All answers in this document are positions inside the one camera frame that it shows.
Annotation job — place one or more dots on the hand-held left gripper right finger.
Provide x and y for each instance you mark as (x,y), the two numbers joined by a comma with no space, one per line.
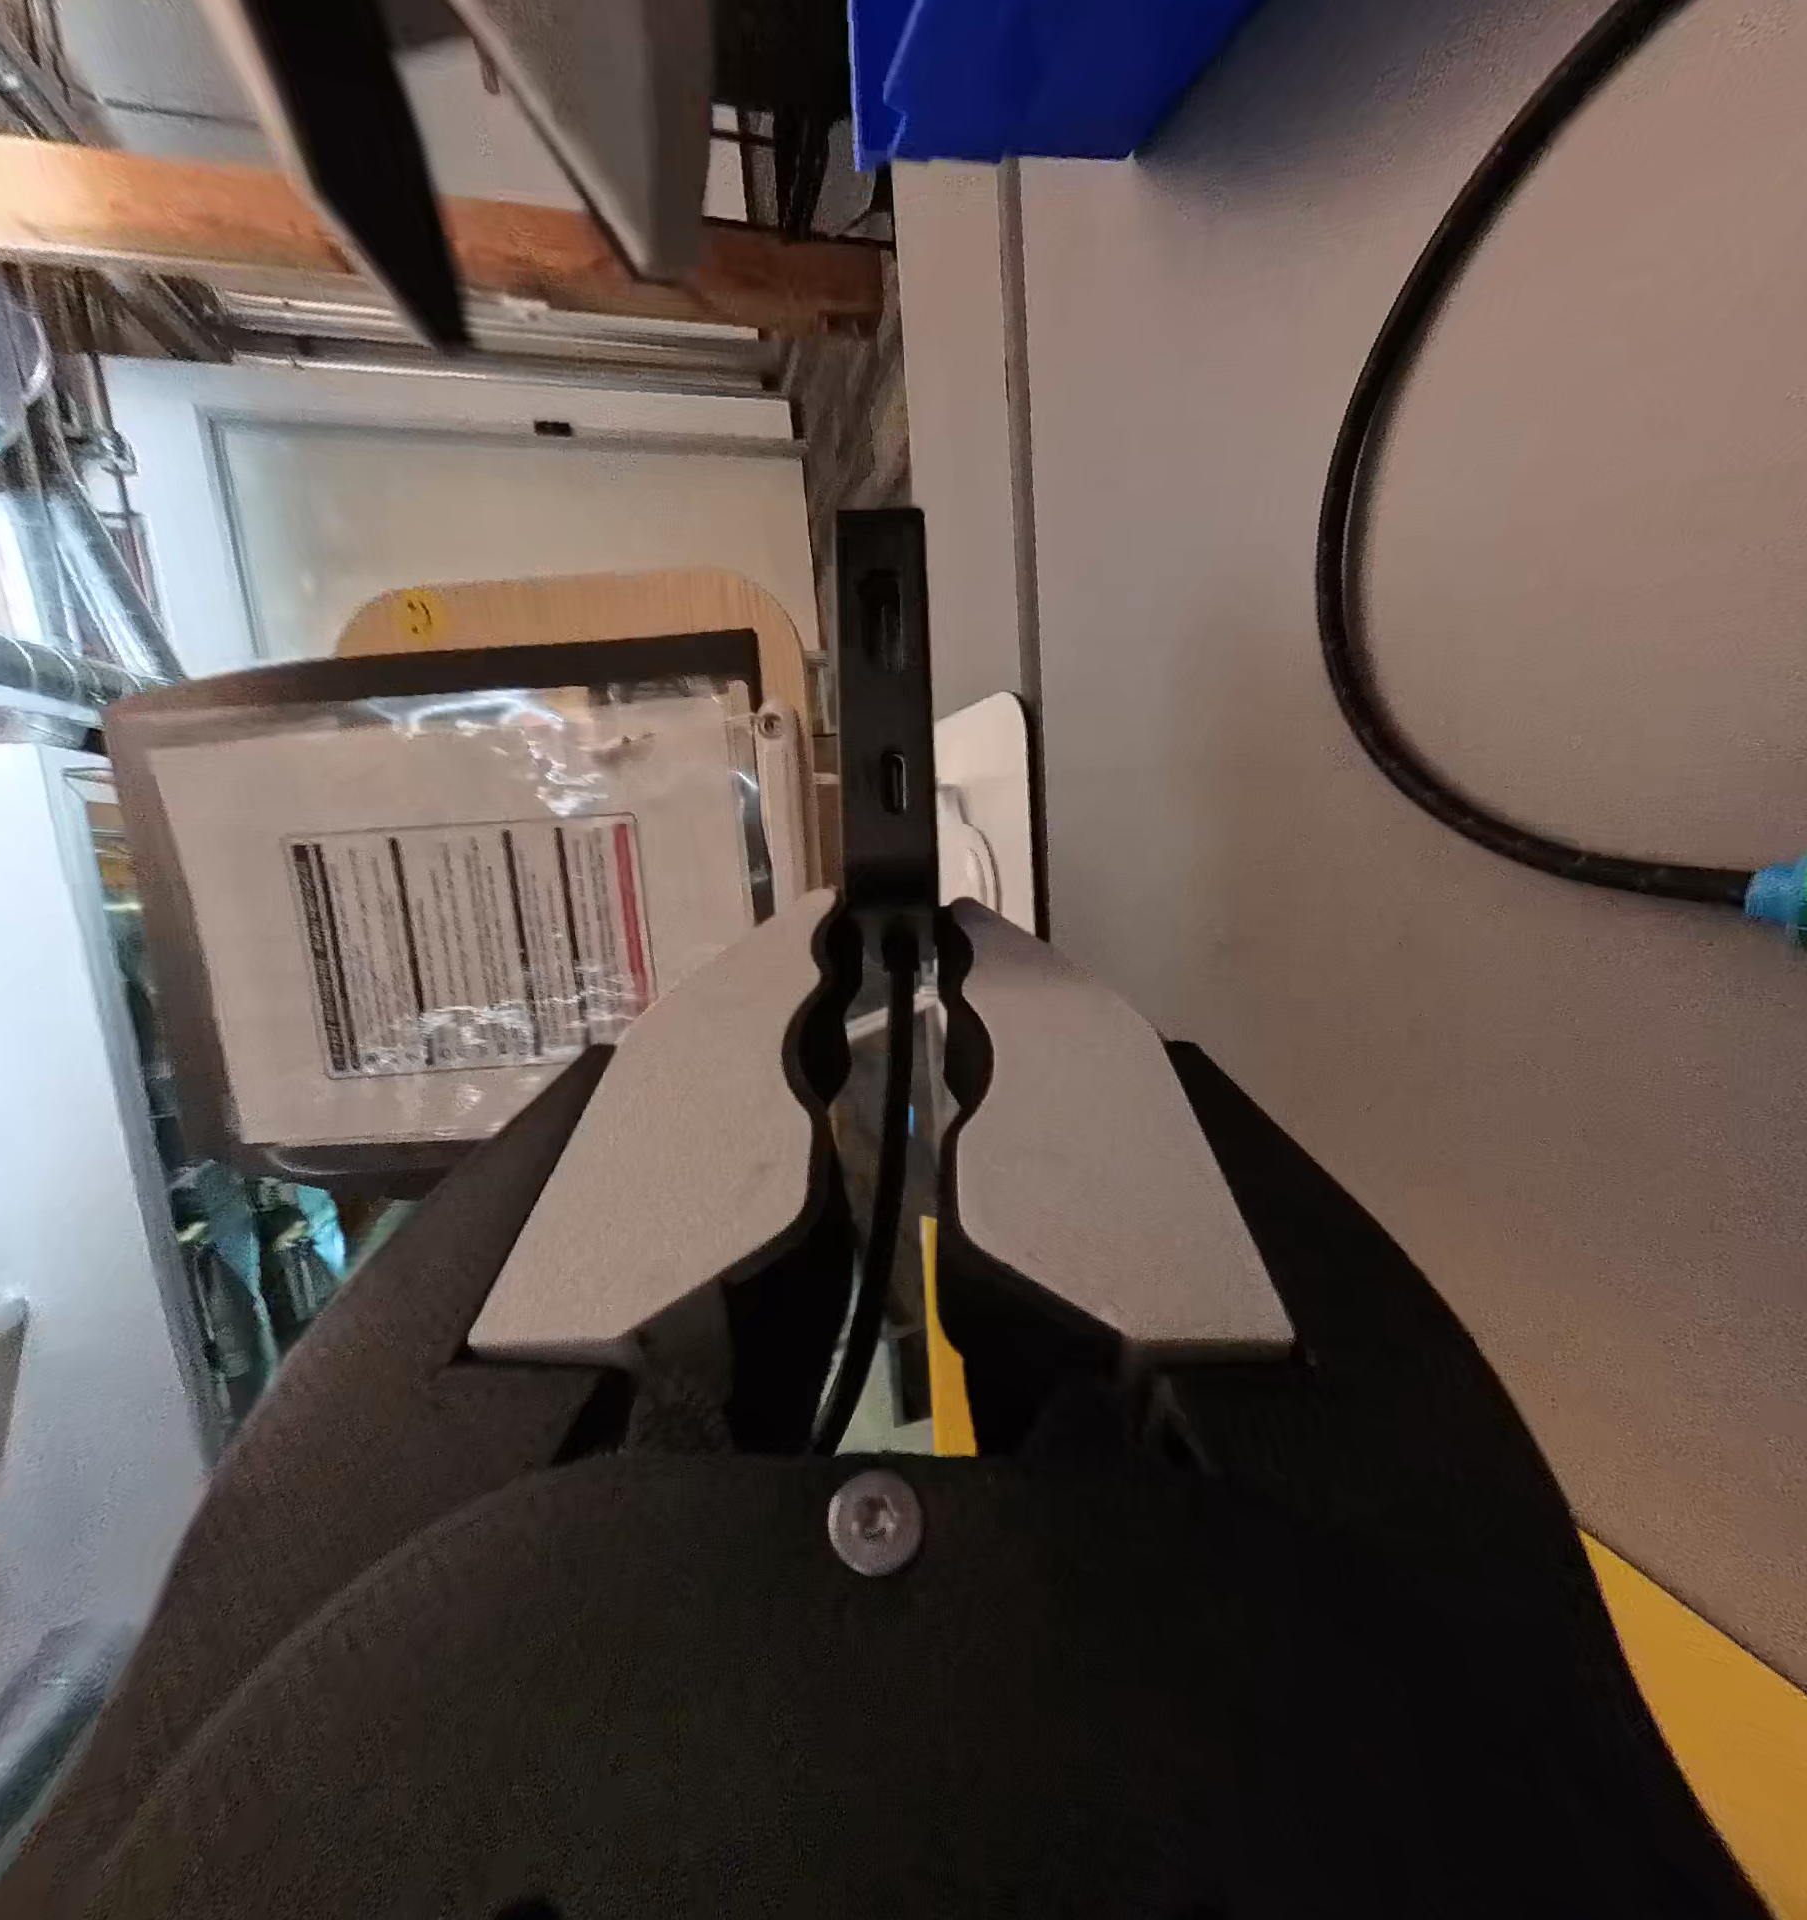
(1111,1186)

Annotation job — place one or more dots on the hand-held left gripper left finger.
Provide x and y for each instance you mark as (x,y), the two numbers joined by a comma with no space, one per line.
(647,1171)

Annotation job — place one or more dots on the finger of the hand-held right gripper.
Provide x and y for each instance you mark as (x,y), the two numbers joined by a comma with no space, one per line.
(333,135)
(619,104)

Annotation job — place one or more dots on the wooden ceiling beam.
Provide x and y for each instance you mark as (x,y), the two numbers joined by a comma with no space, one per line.
(93,211)

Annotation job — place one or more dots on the blue plastic bin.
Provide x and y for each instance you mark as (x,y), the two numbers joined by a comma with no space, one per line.
(1022,76)

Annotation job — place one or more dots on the white plastic holder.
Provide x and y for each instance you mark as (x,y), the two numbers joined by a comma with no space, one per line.
(985,750)

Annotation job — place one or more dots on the yellow smiley sticker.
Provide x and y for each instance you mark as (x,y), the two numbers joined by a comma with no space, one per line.
(421,614)

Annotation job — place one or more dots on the laminated instruction sheet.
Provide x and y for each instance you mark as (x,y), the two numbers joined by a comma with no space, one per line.
(213,930)

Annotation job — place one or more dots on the yellow plastic bin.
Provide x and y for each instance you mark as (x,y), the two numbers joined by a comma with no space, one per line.
(1742,1771)

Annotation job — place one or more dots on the clear acrylic sign bracket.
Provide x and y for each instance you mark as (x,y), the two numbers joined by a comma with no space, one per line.
(784,810)

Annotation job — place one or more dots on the silver insulated duct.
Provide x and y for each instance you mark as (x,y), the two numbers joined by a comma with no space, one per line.
(33,652)

